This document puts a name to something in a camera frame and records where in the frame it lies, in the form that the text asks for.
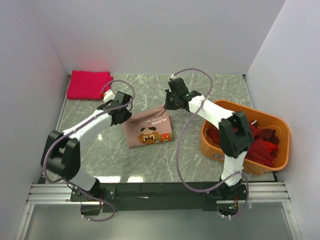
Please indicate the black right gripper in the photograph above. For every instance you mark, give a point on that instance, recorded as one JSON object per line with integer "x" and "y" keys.
{"x": 167, "y": 105}

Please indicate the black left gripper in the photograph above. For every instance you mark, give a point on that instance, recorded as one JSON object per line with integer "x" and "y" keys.
{"x": 127, "y": 115}

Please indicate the pink t shirt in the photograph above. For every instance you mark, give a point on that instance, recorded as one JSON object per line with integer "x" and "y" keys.
{"x": 148, "y": 127}

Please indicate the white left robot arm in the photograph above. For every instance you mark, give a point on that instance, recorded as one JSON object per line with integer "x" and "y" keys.
{"x": 62, "y": 152}

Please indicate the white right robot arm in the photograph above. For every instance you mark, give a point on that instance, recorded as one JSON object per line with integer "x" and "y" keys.
{"x": 234, "y": 132}

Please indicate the folded magenta t shirt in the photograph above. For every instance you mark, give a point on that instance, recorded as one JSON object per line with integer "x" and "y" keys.
{"x": 87, "y": 85}

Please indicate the dark red t shirt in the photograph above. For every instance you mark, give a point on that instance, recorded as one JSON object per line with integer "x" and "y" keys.
{"x": 258, "y": 152}

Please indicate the orange plastic bin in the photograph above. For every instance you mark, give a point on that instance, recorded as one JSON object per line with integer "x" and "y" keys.
{"x": 282, "y": 131}

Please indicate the black base beam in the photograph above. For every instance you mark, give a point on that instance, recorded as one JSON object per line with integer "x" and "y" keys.
{"x": 143, "y": 196}

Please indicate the bright red t shirt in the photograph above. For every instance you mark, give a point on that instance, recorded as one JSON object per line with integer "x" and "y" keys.
{"x": 271, "y": 148}

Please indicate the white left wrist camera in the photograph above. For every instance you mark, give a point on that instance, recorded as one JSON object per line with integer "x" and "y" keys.
{"x": 107, "y": 96}

